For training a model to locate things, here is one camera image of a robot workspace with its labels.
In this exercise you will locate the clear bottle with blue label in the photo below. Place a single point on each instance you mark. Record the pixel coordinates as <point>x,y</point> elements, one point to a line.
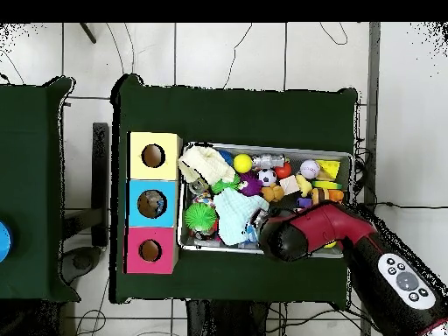
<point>253,227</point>

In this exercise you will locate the purple fuzzy toy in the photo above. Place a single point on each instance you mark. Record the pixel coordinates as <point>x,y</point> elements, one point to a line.
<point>250,185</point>

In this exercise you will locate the yellow ball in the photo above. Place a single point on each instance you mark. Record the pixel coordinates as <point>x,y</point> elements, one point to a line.
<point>243,163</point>

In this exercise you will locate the white baseball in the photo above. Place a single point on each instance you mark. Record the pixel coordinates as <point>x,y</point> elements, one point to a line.
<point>309,168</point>

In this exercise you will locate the wooden box with three holes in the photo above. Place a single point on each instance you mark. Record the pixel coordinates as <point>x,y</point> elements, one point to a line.
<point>136,210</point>

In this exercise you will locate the toy hamburger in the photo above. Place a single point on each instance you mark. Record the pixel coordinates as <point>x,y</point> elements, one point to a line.
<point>319,195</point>

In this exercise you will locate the purple block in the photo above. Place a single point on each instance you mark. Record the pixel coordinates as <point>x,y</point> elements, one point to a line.
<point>304,202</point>

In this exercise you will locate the small red ball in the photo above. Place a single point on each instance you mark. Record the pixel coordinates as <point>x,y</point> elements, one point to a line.
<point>283,171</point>

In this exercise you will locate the dark green side table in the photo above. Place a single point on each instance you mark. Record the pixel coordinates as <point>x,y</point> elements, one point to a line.
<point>35,140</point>

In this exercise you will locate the clear mesh bin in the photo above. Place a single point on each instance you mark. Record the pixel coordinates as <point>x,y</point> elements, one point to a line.
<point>210,247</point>

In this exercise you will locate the small wooden block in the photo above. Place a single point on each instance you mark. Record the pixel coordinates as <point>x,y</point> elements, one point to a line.
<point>289,185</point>

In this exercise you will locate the yellow toy banana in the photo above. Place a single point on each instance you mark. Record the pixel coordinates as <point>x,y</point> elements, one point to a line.
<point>327,185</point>

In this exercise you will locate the orange plush toy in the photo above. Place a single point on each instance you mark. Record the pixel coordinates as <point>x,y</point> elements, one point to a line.
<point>273,193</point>

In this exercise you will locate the blue spiky ball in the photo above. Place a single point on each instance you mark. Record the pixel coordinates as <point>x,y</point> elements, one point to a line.
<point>225,155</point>

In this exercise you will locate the yellow duck toy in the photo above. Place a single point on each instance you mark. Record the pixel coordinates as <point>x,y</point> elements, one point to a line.
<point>303,183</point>

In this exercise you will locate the small green spiky toy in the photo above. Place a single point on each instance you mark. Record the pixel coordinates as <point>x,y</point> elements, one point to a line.
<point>225,185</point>

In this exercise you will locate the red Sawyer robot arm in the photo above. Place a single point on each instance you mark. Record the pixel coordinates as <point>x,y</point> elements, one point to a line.
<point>336,227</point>

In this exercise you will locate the mint green cloth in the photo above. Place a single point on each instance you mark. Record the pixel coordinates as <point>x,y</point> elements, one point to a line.
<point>234,213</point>

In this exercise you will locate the crushed silver can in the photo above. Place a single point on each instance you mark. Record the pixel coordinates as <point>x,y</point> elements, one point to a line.
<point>198,185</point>

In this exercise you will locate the small soccer ball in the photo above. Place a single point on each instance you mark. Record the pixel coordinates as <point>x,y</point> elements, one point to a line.
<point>267,177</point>

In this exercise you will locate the silver robot toy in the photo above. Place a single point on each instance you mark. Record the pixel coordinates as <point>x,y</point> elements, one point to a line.
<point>269,161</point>

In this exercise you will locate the pale yellow cloth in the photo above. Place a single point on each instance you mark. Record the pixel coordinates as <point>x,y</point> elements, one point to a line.
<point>206,164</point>

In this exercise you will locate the blue round plate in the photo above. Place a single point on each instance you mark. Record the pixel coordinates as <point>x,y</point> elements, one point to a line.
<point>3,241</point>

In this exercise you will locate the green fuzzy toy with eyes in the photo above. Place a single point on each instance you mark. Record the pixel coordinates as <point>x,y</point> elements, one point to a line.
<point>201,217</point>

